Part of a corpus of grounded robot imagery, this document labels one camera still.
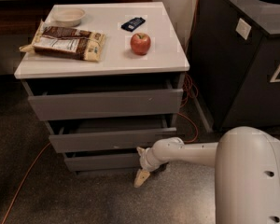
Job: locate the grey middle drawer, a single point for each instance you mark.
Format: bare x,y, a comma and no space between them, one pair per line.
78,135

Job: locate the blue snack packet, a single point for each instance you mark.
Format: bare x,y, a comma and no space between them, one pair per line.
132,24

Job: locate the grey drawer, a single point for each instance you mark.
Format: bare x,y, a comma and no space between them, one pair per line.
64,98
78,135
102,159

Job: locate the red apple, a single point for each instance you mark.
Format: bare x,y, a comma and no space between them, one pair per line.
140,43

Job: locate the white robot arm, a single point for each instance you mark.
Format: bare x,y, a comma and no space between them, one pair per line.
247,172

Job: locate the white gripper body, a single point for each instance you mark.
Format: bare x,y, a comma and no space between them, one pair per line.
146,161

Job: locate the dark grey trash bin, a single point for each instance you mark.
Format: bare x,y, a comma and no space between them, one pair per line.
234,56

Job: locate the grey drawer cabinet white top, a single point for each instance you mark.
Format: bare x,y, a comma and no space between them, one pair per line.
164,60

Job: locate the white bowl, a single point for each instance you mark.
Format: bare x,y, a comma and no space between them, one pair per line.
68,17

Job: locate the grey bottom drawer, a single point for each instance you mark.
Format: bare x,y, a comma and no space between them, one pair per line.
102,159

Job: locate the brown chip bag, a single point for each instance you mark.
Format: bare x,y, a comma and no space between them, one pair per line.
66,42

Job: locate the grey top drawer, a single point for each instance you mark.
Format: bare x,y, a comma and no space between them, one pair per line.
64,98

